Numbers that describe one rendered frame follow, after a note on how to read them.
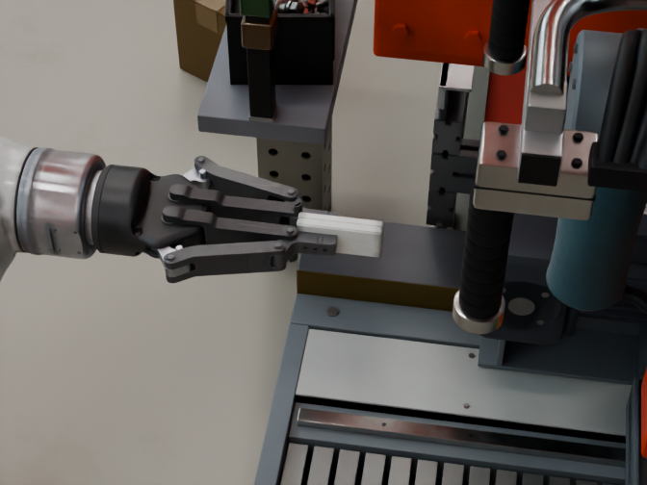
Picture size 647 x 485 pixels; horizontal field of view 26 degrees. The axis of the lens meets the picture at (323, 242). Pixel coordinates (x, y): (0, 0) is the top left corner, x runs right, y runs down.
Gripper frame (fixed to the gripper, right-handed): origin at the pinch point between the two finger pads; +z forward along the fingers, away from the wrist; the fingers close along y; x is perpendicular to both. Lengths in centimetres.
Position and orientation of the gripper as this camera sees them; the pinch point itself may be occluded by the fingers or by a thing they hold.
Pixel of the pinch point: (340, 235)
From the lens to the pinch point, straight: 115.4
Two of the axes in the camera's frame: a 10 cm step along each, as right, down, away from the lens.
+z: 9.9, 1.1, -1.0
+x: 0.0, -6.8, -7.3
